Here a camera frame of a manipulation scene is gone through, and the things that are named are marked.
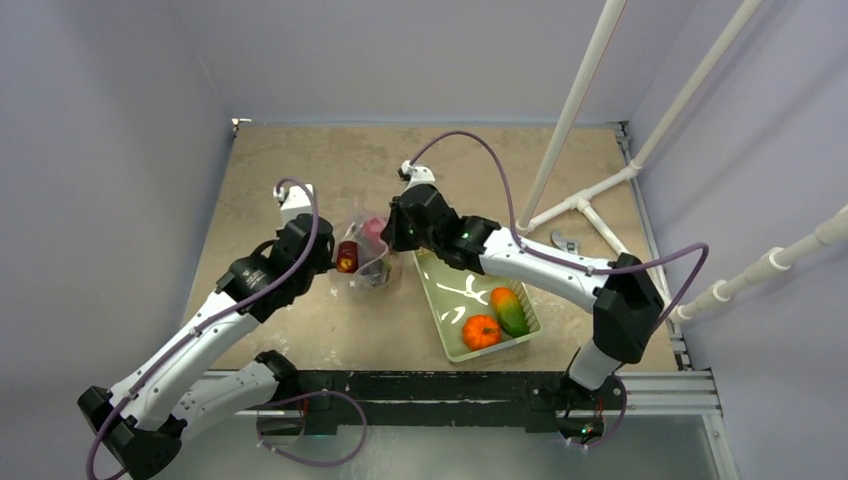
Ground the black base frame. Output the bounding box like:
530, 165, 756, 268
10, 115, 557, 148
255, 350, 626, 445

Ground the red tomato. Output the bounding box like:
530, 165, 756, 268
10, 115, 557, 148
360, 217, 387, 249

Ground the white pipe frame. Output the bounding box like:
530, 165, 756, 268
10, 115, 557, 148
516, 1, 847, 324

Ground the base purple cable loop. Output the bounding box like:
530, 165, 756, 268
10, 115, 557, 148
255, 389, 370, 469

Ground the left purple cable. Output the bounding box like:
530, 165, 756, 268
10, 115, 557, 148
86, 177, 321, 480

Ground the clear pink zip bag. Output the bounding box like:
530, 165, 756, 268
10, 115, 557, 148
328, 201, 403, 297

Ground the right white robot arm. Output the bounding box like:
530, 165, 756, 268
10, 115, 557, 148
381, 184, 665, 407

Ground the metal adjustable wrench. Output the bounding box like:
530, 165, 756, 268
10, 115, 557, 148
550, 230, 580, 255

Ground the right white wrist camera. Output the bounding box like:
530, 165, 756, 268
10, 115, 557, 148
397, 160, 436, 190

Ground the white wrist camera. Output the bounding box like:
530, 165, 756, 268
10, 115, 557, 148
273, 183, 315, 227
397, 160, 436, 190

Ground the green plastic basket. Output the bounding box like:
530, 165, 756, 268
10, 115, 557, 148
413, 249, 542, 363

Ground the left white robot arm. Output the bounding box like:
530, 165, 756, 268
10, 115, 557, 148
77, 214, 335, 479

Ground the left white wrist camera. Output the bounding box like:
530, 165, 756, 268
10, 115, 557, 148
273, 183, 315, 227

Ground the small orange pumpkin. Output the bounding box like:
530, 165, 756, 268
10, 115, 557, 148
461, 315, 502, 351

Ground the dark red apple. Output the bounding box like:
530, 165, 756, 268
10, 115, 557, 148
335, 240, 359, 274

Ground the green orange mango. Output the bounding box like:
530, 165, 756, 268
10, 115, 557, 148
490, 287, 530, 338

